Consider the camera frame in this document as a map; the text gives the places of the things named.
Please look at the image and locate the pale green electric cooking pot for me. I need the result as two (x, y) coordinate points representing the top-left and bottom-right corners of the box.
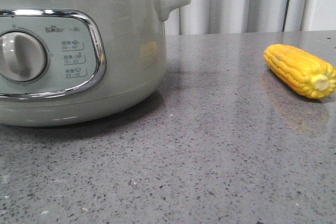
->
(1, 0), (191, 127)

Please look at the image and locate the yellow corn cob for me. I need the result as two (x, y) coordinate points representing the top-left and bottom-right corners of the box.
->
(264, 44), (335, 99)

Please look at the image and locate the white pleated curtain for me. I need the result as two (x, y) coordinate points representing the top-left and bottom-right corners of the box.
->
(166, 0), (335, 35)

